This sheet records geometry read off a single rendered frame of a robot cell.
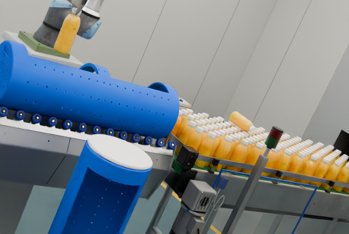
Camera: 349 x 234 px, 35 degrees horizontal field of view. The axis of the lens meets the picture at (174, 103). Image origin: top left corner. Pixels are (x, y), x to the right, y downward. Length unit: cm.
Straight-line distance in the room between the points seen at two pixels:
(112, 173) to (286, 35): 562
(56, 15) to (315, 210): 199
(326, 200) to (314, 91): 359
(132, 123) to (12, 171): 58
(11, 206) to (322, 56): 492
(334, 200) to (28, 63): 222
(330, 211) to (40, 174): 197
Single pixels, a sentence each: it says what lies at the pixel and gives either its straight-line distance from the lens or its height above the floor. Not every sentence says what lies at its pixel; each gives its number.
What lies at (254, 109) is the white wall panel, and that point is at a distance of 761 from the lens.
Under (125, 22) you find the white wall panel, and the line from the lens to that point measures 616.
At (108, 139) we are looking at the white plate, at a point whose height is 104.
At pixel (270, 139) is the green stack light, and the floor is 120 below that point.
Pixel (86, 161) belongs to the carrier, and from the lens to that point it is 219.
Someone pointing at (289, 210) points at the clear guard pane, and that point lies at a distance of 343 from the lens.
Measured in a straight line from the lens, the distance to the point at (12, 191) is 310.
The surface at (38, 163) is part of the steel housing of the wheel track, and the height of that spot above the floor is 76.
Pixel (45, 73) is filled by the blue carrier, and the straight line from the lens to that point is 239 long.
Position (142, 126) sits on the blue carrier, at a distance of 268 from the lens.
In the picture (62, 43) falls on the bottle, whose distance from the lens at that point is 239.
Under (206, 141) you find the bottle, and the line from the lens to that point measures 289.
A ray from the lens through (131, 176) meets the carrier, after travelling 216.
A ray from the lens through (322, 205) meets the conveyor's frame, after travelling 371.
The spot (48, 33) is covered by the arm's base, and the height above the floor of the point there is 123.
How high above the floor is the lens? 176
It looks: 12 degrees down
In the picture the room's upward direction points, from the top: 24 degrees clockwise
